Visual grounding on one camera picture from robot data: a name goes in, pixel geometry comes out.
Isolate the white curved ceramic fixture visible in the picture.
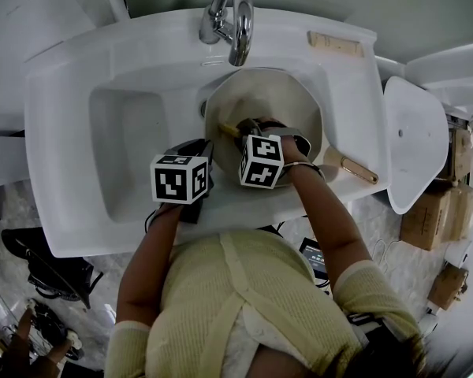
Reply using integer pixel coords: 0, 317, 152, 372
374, 39, 473, 106

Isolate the thin wrist bracelet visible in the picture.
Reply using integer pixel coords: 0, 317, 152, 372
285, 159, 324, 179

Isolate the large cardboard box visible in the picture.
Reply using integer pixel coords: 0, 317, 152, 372
400, 185, 473, 251

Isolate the yellow sponge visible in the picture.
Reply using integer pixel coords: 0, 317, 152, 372
218, 122, 241, 138

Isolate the chrome faucet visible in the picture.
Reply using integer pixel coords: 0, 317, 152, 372
199, 0, 255, 67

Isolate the beige frying pan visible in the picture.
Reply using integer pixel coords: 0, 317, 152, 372
203, 67, 379, 188

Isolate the person's right forearm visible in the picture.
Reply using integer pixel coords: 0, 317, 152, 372
287, 163, 371, 283

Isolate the black strapped bag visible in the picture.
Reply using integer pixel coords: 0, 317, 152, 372
2, 228, 103, 310

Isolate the white ceramic sink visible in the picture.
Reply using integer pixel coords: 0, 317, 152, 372
23, 8, 391, 258

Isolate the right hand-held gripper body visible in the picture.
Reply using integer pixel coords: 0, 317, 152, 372
234, 126, 285, 191

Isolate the person's right hand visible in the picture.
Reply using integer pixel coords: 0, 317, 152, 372
259, 116, 313, 167

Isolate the small white device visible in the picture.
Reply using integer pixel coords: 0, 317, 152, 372
445, 240, 470, 267

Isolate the grey hand strap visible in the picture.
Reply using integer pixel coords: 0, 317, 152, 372
264, 128, 312, 158

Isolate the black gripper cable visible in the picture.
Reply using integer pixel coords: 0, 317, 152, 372
143, 209, 161, 234

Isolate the small cardboard box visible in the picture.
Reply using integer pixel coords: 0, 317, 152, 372
427, 261, 469, 311

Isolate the person's left forearm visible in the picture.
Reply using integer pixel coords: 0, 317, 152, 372
116, 202, 184, 326

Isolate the black screen device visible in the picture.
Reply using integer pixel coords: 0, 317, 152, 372
299, 237, 330, 287

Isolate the person's yellow knit top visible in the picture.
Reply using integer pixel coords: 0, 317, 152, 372
104, 229, 425, 378

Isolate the white floor cable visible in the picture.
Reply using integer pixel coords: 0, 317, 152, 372
372, 238, 401, 276

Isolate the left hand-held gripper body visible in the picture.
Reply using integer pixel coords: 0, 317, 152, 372
150, 147, 215, 224

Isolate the grey black shoulder strap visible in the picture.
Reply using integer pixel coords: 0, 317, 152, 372
346, 311, 383, 334

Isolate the black cable bundle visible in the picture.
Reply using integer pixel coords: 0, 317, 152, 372
31, 305, 86, 361

